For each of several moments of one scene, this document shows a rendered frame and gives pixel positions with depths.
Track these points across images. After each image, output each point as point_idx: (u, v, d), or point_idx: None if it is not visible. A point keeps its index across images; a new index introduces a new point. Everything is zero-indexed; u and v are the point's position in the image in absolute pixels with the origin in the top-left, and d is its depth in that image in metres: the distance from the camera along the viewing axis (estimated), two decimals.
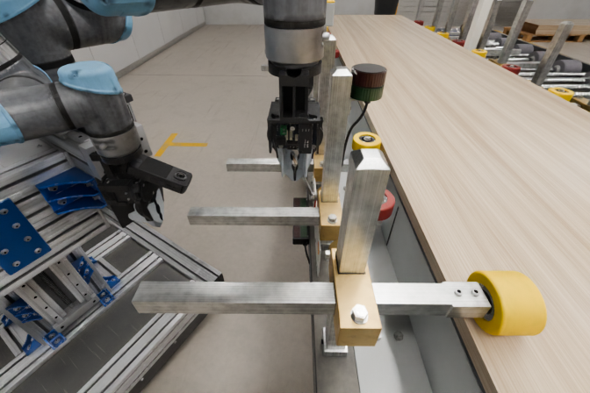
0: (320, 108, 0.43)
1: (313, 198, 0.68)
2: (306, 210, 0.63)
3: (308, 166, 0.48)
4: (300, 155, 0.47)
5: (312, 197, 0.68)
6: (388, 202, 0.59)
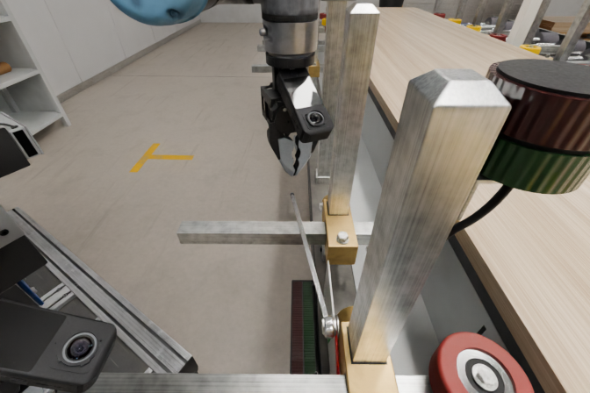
0: (270, 109, 0.42)
1: (332, 319, 0.34)
2: (320, 388, 0.29)
3: (280, 161, 0.49)
4: (287, 150, 0.49)
5: (329, 318, 0.34)
6: None
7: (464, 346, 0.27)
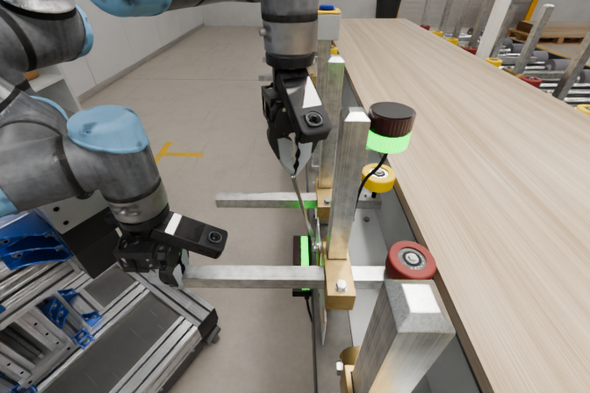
0: (270, 109, 0.42)
1: (318, 248, 0.57)
2: None
3: (280, 161, 0.50)
4: (287, 150, 0.49)
5: (316, 247, 0.57)
6: (428, 266, 0.48)
7: (404, 246, 0.51)
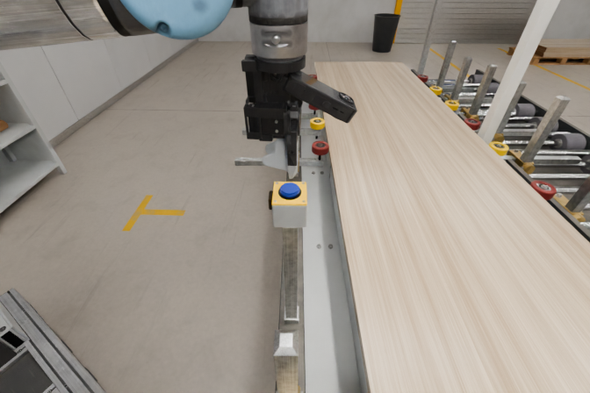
0: (290, 117, 0.40)
1: None
2: None
3: (287, 169, 0.47)
4: None
5: None
6: None
7: None
